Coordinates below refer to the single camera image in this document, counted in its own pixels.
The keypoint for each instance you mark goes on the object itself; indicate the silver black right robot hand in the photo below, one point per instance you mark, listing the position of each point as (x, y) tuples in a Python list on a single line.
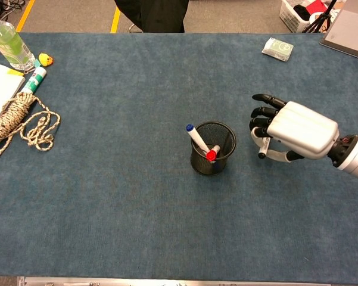
[(303, 128)]

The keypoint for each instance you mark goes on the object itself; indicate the black capped white marker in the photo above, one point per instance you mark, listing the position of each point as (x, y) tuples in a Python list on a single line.
[(264, 147)]

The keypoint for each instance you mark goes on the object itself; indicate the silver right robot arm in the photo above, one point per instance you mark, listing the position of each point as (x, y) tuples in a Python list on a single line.
[(353, 156)]

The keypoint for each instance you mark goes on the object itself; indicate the black mesh pen cup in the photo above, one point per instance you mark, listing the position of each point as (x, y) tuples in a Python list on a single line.
[(223, 140)]

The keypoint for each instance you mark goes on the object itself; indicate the red capped white marker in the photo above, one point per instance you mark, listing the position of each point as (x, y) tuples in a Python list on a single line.
[(212, 154)]

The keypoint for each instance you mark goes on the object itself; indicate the blue capped white marker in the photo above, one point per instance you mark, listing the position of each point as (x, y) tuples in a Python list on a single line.
[(195, 137)]

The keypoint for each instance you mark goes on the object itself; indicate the green white tissue packet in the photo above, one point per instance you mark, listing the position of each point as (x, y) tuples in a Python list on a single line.
[(277, 49)]

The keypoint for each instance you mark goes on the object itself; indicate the grey laptop computer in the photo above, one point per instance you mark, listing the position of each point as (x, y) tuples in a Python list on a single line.
[(350, 32)]

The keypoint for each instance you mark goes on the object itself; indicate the black tripod stand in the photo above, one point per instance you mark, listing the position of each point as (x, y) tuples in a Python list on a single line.
[(320, 21)]

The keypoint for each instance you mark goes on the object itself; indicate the white plastic storage basket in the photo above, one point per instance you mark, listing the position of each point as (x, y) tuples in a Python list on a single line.
[(298, 15)]

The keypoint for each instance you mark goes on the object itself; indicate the blue felt table mat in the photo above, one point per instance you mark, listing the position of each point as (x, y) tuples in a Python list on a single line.
[(137, 193)]

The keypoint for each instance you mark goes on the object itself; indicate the person in black trousers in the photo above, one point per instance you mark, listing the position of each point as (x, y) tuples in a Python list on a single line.
[(155, 15)]

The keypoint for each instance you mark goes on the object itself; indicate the yellow rubber duck toy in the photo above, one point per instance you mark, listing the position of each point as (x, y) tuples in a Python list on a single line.
[(45, 59)]

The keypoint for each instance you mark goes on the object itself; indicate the white green glue stick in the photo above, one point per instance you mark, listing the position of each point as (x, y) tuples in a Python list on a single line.
[(34, 80)]

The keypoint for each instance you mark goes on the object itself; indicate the white paper notebook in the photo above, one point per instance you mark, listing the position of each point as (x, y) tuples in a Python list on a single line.
[(0, 89)]

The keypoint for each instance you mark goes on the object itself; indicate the clear green label bottle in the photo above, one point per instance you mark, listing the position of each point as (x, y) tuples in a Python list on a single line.
[(9, 41)]

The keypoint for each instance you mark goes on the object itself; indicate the silver metal table rail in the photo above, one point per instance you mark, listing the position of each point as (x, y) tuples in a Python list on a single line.
[(166, 282)]

